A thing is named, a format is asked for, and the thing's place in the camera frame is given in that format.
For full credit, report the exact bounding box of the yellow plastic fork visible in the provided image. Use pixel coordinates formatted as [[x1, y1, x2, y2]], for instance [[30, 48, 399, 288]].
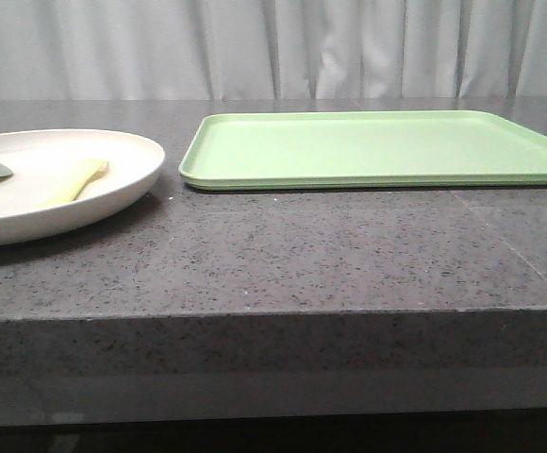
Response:
[[37, 159, 108, 209]]

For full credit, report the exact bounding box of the cream round plate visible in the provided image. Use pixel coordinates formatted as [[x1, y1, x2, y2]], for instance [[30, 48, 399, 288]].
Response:
[[0, 129, 165, 245]]

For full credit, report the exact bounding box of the light green tray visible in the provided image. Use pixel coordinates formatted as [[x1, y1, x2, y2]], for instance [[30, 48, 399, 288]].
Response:
[[179, 110, 547, 191]]

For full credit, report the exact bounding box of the grey curtain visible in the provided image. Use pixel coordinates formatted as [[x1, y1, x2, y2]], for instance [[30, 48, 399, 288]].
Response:
[[0, 1, 547, 100]]

